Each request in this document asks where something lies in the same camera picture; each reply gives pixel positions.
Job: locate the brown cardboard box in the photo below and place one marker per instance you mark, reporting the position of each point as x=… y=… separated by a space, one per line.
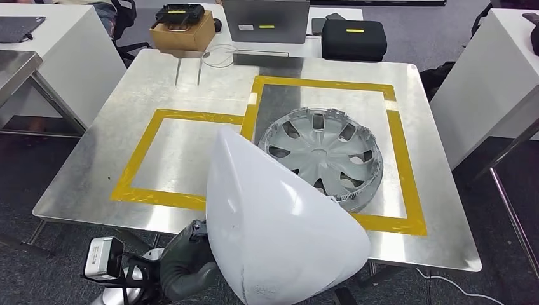
x=185 y=38

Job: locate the steel workbench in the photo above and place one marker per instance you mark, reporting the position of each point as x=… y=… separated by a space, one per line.
x=105 y=147

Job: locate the black carrying case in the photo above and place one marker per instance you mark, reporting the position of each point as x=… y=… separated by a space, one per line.
x=353 y=42

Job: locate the black office chair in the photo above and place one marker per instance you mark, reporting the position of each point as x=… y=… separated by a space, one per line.
x=126 y=17

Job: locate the white cabinet panel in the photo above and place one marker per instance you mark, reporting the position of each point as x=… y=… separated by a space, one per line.
x=480 y=92
x=80 y=63

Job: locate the steel table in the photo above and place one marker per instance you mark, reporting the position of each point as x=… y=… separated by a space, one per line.
x=17 y=67
x=513 y=219

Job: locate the yellow tape frame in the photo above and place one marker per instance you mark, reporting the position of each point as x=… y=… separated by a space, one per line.
x=139 y=168

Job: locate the black object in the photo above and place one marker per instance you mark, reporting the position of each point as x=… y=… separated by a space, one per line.
x=534 y=33

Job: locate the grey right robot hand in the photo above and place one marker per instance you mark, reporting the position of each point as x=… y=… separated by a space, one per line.
x=345 y=296

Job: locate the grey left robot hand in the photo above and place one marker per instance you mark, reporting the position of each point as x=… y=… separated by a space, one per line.
x=185 y=265

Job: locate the white curved panel part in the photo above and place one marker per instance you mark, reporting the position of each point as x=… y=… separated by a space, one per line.
x=282 y=235

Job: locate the grey laptop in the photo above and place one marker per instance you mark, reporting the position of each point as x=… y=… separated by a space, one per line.
x=265 y=21

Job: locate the person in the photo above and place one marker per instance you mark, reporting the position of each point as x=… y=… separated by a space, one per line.
x=101 y=14

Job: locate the black computer mouse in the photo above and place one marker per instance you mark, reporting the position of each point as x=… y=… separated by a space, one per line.
x=217 y=25

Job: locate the silver wheel hubcap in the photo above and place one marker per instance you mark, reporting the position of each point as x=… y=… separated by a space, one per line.
x=324 y=151

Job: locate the black yellow controller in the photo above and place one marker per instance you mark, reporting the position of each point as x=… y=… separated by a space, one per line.
x=179 y=14

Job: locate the black bag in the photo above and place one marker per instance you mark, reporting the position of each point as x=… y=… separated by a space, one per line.
x=436 y=80

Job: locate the white desk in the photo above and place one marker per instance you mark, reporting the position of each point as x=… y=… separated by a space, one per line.
x=313 y=48

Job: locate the black laptop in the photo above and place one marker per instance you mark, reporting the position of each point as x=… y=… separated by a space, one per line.
x=17 y=27

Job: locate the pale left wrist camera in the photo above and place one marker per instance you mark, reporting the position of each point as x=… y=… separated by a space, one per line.
x=97 y=257

